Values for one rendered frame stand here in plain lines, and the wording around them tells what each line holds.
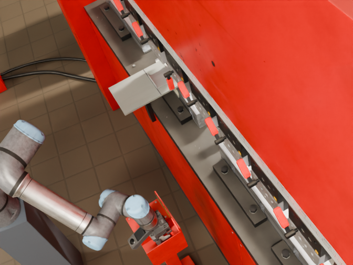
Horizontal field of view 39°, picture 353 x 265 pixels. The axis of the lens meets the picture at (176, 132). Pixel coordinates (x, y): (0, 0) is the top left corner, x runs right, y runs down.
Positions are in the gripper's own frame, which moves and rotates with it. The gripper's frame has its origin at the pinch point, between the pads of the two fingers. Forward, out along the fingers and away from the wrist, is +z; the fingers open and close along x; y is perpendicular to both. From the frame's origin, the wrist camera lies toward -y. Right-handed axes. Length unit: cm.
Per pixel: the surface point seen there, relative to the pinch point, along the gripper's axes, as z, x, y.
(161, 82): -24, 49, 38
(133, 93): -25, 52, 26
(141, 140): 75, 104, 21
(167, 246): -2.9, -4.9, 2.0
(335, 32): -125, -50, 45
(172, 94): -14, 49, 40
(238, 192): -14.2, -8.9, 35.5
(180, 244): 2.4, -4.8, 6.8
